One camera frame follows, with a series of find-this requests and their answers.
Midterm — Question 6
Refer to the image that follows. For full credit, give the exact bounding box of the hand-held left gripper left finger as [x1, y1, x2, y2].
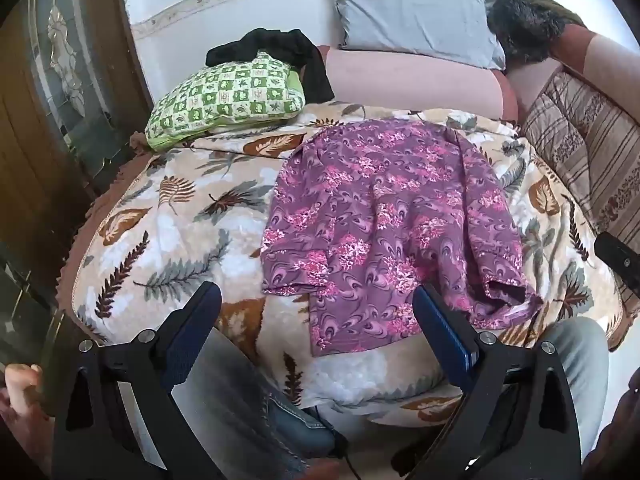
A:
[50, 281, 223, 480]

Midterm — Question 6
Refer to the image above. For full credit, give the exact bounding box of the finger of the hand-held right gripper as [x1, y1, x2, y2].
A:
[594, 231, 640, 287]

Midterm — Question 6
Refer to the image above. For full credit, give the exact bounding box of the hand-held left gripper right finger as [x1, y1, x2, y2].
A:
[390, 284, 583, 480]

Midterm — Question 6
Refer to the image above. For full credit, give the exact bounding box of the purple floral shirt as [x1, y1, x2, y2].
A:
[260, 120, 544, 358]

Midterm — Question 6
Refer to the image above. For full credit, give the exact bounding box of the leaf print blanket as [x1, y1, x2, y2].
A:
[55, 100, 626, 428]

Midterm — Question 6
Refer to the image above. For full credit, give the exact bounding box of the person's left leg in jeans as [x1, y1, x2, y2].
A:
[172, 327, 337, 480]

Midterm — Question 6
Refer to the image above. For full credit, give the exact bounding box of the person's leg in jeans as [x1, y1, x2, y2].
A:
[542, 316, 612, 461]
[172, 327, 337, 480]

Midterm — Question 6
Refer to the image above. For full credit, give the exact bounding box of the striped brown cushion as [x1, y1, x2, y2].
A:
[520, 69, 640, 306]

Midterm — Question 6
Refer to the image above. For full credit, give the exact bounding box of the person's right leg in jeans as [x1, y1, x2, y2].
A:
[542, 316, 612, 461]

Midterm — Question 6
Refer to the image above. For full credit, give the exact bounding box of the person's bare foot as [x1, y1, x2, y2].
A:
[0, 362, 57, 477]

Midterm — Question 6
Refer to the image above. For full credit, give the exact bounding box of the pink bolster pillow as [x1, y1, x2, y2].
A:
[505, 27, 640, 126]
[315, 45, 519, 123]

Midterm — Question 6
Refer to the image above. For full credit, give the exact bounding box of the green checked pillow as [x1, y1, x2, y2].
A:
[145, 50, 306, 152]

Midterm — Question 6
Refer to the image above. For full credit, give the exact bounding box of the olive green cloth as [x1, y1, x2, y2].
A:
[520, 0, 587, 28]

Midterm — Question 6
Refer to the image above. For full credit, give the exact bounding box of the wooden door with glass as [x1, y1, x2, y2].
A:
[0, 0, 154, 361]

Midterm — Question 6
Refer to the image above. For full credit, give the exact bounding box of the black cloth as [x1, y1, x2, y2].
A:
[205, 27, 336, 104]

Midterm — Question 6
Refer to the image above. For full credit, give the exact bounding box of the grey pillow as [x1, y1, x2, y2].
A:
[329, 0, 507, 71]

